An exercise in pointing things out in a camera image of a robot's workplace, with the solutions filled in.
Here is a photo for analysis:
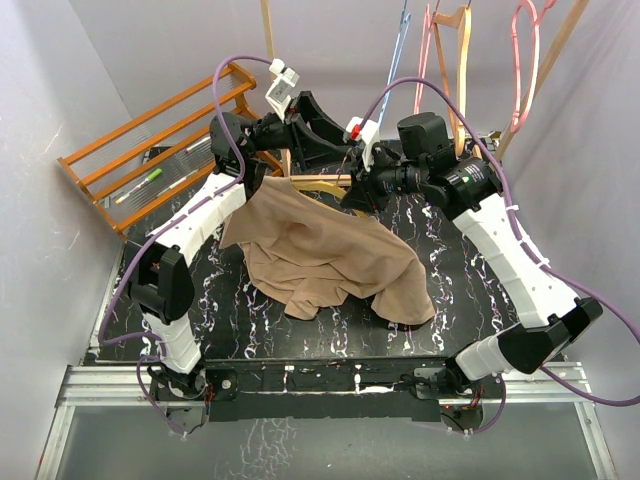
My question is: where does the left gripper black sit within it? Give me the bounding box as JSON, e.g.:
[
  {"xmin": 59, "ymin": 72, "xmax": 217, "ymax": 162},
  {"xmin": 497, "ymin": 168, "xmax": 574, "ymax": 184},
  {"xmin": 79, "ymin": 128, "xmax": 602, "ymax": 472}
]
[{"xmin": 247, "ymin": 94, "xmax": 353, "ymax": 171}]

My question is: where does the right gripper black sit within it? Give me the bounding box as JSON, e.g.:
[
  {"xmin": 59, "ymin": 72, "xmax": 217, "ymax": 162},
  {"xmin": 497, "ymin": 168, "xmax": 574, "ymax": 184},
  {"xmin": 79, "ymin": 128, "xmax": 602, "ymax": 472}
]
[{"xmin": 339, "ymin": 147, "xmax": 426, "ymax": 216}]

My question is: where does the gold yellow hanger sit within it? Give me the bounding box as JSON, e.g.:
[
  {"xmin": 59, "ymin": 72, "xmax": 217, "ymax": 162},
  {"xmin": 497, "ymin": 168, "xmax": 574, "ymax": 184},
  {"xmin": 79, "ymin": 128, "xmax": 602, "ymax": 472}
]
[{"xmin": 292, "ymin": 144, "xmax": 371, "ymax": 219}]

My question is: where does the beige t shirt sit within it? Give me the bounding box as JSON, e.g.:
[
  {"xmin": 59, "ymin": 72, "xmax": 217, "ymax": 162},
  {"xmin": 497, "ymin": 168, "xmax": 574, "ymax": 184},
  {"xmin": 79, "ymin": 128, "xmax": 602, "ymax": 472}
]
[{"xmin": 220, "ymin": 177, "xmax": 435, "ymax": 326}]

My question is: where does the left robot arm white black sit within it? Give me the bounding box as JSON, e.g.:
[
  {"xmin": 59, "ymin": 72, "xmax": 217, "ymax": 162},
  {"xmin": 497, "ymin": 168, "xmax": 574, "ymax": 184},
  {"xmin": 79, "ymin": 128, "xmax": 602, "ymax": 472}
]
[{"xmin": 122, "ymin": 91, "xmax": 362, "ymax": 399}]

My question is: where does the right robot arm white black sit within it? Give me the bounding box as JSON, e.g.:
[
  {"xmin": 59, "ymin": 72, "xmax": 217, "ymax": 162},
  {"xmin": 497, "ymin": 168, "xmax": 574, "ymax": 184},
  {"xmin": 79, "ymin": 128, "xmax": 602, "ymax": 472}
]
[{"xmin": 341, "ymin": 112, "xmax": 603, "ymax": 397}]

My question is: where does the wooden hanger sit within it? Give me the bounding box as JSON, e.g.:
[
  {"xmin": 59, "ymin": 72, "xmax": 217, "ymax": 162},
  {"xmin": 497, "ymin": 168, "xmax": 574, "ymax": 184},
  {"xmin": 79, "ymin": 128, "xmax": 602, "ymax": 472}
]
[{"xmin": 430, "ymin": 3, "xmax": 474, "ymax": 156}]

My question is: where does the pink thick plastic hanger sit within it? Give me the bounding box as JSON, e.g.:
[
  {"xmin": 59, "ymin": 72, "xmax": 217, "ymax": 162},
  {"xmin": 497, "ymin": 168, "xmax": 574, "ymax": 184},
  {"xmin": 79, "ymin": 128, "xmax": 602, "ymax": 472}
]
[{"xmin": 508, "ymin": 0, "xmax": 559, "ymax": 135}]

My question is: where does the pink marker pen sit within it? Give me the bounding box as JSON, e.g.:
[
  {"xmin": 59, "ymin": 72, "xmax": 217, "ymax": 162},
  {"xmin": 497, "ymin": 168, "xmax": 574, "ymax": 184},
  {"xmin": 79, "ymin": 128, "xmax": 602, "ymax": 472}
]
[{"xmin": 184, "ymin": 136, "xmax": 210, "ymax": 154}]

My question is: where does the orange wooden shelf rack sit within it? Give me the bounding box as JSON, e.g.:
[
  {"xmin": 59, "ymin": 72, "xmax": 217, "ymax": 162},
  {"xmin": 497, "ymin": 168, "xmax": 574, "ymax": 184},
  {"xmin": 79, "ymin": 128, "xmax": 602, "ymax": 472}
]
[{"xmin": 56, "ymin": 61, "xmax": 284, "ymax": 241}]

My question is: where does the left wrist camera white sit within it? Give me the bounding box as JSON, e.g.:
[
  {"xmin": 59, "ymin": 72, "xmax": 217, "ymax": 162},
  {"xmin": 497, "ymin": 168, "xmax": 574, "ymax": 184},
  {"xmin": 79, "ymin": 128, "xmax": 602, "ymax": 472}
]
[{"xmin": 265, "ymin": 58, "xmax": 299, "ymax": 121}]

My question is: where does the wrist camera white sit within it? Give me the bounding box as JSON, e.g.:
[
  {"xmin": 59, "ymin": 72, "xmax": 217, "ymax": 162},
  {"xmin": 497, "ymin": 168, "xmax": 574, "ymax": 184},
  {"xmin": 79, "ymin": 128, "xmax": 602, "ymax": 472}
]
[
  {"xmin": 265, "ymin": 58, "xmax": 299, "ymax": 121},
  {"xmin": 345, "ymin": 116, "xmax": 379, "ymax": 172}
]

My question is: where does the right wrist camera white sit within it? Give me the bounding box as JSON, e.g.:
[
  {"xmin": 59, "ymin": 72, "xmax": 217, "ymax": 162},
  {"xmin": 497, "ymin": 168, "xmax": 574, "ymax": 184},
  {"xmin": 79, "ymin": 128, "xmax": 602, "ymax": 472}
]
[{"xmin": 345, "ymin": 116, "xmax": 379, "ymax": 172}]

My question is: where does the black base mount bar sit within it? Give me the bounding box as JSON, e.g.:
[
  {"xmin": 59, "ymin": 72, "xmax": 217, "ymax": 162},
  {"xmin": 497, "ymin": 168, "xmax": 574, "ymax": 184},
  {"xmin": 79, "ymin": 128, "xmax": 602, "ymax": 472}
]
[{"xmin": 146, "ymin": 356, "xmax": 505, "ymax": 422}]

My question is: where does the wooden clothes rack frame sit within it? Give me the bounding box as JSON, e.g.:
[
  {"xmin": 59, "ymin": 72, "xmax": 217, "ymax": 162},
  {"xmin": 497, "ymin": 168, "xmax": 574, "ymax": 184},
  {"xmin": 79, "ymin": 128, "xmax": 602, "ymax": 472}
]
[{"xmin": 259, "ymin": 0, "xmax": 591, "ymax": 184}]

